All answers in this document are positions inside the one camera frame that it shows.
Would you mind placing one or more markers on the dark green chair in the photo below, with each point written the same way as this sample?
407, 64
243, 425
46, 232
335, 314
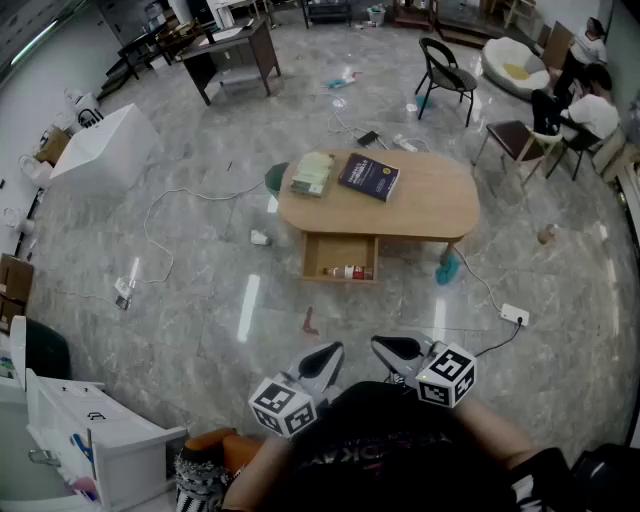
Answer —
47, 350

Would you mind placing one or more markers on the person's right forearm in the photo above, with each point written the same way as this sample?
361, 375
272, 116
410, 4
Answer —
492, 432

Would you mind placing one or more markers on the teal white brush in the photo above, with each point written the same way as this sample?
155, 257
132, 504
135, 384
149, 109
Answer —
340, 82

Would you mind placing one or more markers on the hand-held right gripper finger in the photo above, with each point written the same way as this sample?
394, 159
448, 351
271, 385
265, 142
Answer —
425, 341
395, 364

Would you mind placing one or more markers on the cardboard box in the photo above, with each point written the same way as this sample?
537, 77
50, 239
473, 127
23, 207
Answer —
15, 285

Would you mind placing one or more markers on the plastic bottle with red label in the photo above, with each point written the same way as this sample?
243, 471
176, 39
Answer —
355, 272

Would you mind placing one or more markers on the white bucket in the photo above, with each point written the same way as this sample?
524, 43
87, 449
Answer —
376, 16

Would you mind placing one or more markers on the black monitor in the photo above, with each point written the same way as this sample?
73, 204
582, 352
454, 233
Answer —
610, 480

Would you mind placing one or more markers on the red floor tape mark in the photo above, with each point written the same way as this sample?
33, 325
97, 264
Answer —
309, 322

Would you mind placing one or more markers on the dark wooden desk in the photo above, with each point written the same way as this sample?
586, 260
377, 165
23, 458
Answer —
235, 42

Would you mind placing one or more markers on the white power strip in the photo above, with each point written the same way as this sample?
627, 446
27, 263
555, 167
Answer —
404, 143
514, 314

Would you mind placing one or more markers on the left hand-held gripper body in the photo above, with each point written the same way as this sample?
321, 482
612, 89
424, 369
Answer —
282, 407

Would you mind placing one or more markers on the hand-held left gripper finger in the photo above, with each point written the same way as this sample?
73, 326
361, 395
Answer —
309, 356
334, 372

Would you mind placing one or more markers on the pale green book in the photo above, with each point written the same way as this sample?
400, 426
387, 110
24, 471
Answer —
312, 172

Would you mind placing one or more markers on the dark green waste bin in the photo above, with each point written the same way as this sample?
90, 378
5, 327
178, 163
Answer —
275, 177

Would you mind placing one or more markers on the brown paper bag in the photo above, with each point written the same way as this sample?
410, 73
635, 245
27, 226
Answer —
52, 145

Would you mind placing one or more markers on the person's left forearm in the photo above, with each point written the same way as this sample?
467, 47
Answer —
255, 475

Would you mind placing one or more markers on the black wicker chair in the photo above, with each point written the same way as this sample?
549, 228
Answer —
445, 70

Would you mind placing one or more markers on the person's black shirt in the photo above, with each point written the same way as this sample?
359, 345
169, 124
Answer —
395, 450

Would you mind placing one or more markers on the black low table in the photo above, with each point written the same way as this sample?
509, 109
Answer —
145, 45

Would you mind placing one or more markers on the brown cup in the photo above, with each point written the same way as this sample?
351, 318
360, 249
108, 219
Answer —
547, 234

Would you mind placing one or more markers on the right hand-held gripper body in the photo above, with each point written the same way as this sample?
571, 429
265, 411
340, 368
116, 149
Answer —
447, 377

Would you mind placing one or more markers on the black power adapter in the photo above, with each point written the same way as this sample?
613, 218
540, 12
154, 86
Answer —
367, 138

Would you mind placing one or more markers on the teal floor rag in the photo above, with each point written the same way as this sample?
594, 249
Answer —
425, 102

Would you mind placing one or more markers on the wooden drawer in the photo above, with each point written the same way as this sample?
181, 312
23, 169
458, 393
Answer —
340, 252

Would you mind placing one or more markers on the white plug adapter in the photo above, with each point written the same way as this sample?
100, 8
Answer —
124, 285

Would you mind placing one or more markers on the wooden coffee table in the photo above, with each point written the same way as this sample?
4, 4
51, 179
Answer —
430, 200

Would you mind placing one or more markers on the white angular box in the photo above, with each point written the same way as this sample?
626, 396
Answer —
107, 145

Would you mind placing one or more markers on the brown seat wooden chair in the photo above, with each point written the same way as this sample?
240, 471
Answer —
512, 137

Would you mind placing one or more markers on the white cabinet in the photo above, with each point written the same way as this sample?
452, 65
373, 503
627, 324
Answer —
115, 430

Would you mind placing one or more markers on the white beanbag seat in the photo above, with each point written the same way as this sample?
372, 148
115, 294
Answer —
515, 65

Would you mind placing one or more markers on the small black device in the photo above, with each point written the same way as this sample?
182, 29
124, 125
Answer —
123, 302

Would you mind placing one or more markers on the crumpled white cup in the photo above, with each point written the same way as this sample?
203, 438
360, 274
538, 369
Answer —
260, 237

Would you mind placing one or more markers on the dark blue book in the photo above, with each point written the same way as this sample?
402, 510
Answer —
369, 176

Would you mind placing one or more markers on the teal fluffy cloth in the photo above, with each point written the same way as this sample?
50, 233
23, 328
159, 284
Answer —
447, 270

